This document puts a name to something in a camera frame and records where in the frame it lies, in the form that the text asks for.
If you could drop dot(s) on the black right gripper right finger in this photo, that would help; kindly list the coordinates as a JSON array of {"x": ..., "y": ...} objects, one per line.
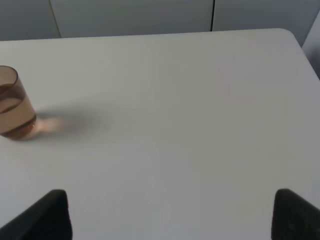
[{"x": 294, "y": 218}]

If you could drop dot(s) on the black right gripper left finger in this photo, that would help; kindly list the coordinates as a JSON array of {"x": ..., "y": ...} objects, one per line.
[{"x": 46, "y": 219}]

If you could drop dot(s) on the pink transparent plastic cup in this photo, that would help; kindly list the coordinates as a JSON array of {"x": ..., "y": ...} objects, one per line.
[{"x": 17, "y": 115}]

